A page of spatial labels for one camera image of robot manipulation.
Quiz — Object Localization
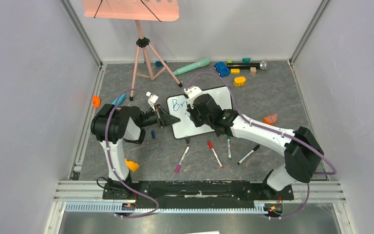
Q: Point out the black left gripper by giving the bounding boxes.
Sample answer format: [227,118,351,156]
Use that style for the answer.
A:
[139,104,180,128]

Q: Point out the black framed whiteboard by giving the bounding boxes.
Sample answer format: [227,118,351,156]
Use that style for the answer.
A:
[166,86,232,139]

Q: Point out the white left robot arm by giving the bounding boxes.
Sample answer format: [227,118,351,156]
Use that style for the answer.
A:
[91,104,181,199]

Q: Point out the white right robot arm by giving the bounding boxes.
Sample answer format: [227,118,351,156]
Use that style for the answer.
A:
[187,92,323,199]

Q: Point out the red whiteboard marker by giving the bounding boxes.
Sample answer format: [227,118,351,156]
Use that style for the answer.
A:
[207,140,224,168]

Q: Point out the green whiteboard marker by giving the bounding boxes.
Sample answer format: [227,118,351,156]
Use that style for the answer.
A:
[226,136,232,160]

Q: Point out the purple whiteboard marker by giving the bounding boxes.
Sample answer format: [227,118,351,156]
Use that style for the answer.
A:
[174,145,190,173]

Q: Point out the black whiteboard marker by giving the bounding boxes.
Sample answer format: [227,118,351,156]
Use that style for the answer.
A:
[237,144,260,165]

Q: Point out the blue toy microphone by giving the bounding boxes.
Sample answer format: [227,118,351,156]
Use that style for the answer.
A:
[111,94,126,105]

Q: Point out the blue toy car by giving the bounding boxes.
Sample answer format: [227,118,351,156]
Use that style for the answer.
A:
[214,61,230,77]

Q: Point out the yellow oval block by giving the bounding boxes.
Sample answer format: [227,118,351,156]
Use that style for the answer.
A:
[233,76,247,87]

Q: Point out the mint green toy microphone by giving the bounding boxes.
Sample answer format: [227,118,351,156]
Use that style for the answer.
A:
[173,58,210,76]

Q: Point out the yellow rectangular block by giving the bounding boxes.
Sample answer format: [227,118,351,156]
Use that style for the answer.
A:
[230,69,240,74]

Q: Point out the pink music stand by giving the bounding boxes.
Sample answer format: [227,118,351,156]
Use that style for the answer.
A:
[82,0,183,101]

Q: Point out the orange stair block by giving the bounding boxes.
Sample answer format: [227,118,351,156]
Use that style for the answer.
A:
[125,159,140,172]

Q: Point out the beige wooden cube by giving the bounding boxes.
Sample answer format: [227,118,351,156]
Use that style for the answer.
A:
[249,67,257,76]

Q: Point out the orange semicircle block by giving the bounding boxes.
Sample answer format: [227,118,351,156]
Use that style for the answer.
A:
[263,114,278,125]

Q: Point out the teal block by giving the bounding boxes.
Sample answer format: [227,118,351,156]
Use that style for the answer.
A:
[242,58,251,63]

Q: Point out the small orange block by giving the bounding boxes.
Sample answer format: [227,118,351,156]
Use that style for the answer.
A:
[92,96,101,108]

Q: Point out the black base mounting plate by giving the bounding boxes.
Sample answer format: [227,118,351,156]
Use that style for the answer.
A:
[102,180,294,209]

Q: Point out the black silver microphone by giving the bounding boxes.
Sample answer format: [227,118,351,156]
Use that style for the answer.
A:
[226,61,267,70]

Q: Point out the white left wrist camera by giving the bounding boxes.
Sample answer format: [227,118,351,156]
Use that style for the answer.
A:
[146,92,158,112]

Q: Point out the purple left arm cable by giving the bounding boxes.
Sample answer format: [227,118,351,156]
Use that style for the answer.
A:
[103,88,161,220]

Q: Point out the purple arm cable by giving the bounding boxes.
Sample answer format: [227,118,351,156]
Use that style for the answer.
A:
[185,71,337,221]
[103,88,161,220]

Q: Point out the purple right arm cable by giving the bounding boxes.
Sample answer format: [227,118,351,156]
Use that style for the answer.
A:
[185,71,337,221]

